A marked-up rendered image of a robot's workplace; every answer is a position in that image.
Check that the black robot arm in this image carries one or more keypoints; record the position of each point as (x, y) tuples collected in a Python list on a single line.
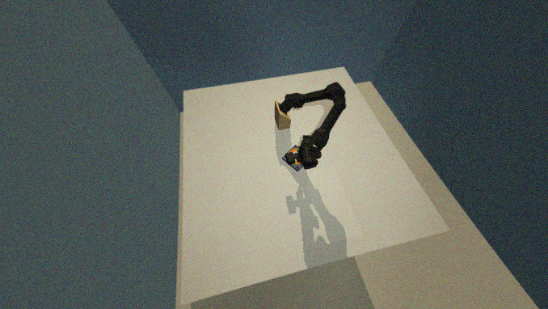
[(320, 136)]

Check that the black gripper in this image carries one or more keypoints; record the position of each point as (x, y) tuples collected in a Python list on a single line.
[(290, 157)]

